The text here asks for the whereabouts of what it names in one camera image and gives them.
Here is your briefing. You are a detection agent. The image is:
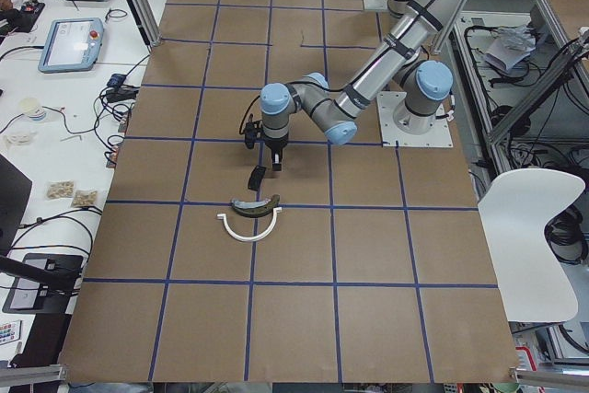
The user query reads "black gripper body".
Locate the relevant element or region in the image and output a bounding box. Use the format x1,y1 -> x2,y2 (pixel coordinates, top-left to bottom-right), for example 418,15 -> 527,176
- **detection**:
263,135 -> 288,156

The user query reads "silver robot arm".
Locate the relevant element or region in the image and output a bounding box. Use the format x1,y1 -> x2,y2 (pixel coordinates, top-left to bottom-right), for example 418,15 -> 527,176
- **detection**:
258,0 -> 458,171

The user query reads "black flat plate part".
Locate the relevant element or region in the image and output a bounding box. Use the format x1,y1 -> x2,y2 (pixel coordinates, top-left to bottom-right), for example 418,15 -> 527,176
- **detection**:
248,165 -> 267,191

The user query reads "olive curved brake shoe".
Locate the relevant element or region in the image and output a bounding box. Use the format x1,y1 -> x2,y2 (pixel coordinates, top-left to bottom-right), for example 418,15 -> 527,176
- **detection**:
230,194 -> 280,218

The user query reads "white curved plastic arc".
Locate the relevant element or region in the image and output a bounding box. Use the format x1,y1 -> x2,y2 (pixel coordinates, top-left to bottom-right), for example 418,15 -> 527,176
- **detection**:
215,208 -> 283,243

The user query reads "brown paper table cover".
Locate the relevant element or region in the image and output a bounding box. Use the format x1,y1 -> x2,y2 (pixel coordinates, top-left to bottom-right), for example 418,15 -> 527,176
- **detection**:
60,0 -> 517,383

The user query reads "bag of small parts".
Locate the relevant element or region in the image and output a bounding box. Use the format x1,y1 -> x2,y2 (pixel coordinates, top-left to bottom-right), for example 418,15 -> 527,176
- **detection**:
71,190 -> 99,208
45,180 -> 75,200

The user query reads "near blue teach pendant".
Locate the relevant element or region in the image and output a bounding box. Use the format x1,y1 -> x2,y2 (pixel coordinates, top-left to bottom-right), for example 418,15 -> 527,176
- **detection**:
38,17 -> 104,74

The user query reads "black monitor stand base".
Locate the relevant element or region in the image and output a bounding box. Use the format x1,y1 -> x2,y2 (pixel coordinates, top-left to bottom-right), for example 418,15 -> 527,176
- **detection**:
1,253 -> 83,314

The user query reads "white chair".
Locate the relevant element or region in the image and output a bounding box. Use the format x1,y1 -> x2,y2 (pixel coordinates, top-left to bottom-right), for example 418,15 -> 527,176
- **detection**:
478,168 -> 585,323

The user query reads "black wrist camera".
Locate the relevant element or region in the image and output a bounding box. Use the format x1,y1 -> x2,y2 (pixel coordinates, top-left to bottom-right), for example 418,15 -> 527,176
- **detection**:
244,121 -> 261,150

